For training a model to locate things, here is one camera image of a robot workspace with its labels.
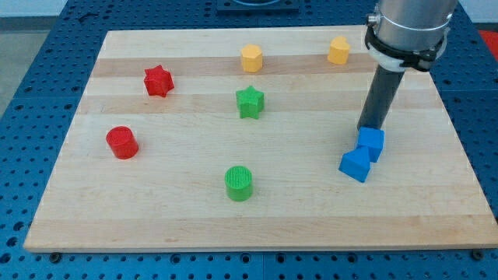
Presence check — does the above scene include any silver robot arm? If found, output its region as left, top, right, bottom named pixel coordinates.
left=365, top=0, right=458, bottom=72

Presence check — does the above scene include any green star block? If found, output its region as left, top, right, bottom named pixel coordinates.
left=236, top=86, right=265, bottom=119

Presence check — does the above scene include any red star block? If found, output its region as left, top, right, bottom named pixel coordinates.
left=144, top=65, right=174, bottom=97

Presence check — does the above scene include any green cylinder block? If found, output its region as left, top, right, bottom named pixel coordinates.
left=224, top=166, right=253, bottom=201

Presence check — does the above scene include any wooden board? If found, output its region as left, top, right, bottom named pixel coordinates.
left=24, top=26, right=497, bottom=253

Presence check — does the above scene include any yellow hexagon block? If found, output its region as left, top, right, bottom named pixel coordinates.
left=240, top=44, right=263, bottom=73

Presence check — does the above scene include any blue triangle block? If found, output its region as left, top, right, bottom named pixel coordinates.
left=338, top=146, right=370, bottom=183

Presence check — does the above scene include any blue cube block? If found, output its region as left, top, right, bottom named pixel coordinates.
left=356, top=127, right=385, bottom=163

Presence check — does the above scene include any yellow heart block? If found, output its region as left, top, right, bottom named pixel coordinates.
left=327, top=36, right=351, bottom=65

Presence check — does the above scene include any red cylinder block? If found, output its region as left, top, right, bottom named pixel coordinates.
left=106, top=126, right=139, bottom=159

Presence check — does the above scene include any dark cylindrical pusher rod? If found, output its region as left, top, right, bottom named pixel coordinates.
left=357, top=65, right=405, bottom=129

